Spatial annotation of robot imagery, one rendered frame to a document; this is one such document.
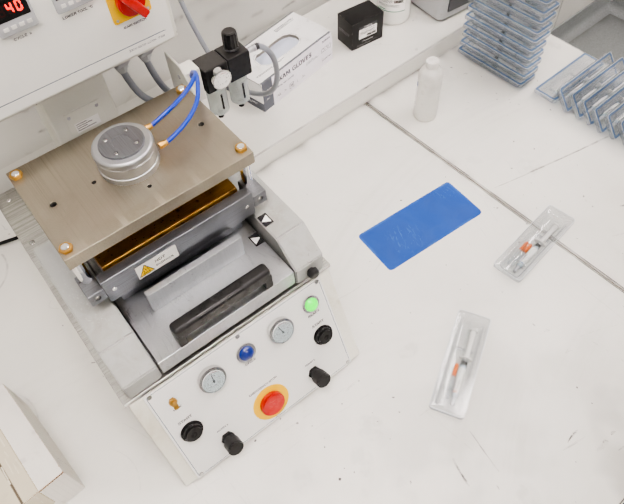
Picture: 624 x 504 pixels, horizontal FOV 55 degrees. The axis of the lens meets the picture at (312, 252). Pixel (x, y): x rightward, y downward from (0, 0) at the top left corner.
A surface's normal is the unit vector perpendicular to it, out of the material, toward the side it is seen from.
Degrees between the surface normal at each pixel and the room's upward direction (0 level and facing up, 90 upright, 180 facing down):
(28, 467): 2
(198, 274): 90
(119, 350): 41
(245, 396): 65
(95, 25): 90
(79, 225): 0
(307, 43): 6
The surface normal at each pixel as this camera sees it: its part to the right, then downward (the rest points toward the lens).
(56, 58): 0.62, 0.63
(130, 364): 0.37, -0.02
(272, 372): 0.54, 0.33
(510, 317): -0.04, -0.57
